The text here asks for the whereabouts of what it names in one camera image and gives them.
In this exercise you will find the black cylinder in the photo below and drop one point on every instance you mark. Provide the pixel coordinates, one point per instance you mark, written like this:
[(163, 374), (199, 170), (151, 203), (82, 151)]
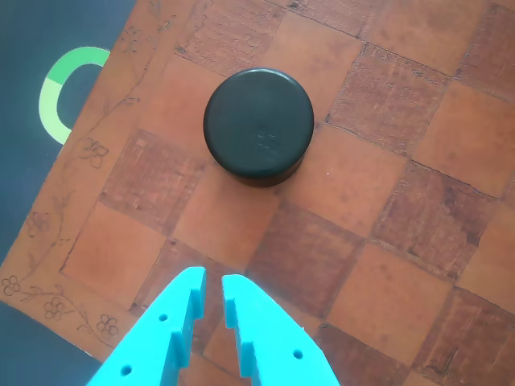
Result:
[(258, 126)]

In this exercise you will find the brown leather chessboard mat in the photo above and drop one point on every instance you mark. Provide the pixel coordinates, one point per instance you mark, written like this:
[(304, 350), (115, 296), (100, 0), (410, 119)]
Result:
[(306, 193)]

